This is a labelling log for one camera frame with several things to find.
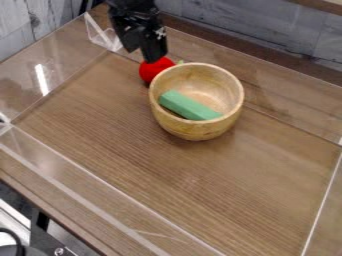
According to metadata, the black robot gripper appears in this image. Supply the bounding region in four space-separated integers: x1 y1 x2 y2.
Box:
105 0 168 63

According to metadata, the red fruit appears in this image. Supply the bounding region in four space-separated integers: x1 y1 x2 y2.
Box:
138 57 174 83

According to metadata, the wooden bowl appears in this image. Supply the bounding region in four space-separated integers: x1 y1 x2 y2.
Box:
148 62 244 141

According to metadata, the green rectangular block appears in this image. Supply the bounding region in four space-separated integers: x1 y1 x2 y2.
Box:
157 90 222 121

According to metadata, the clear acrylic corner bracket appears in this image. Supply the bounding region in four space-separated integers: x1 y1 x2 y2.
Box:
84 12 122 52

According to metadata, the clear acrylic tray wall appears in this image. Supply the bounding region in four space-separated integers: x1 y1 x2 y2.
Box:
0 16 342 256

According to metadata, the black metal table frame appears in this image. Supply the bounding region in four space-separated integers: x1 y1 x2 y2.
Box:
29 208 88 256

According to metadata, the black cable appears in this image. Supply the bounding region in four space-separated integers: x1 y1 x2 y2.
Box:
0 227 26 256

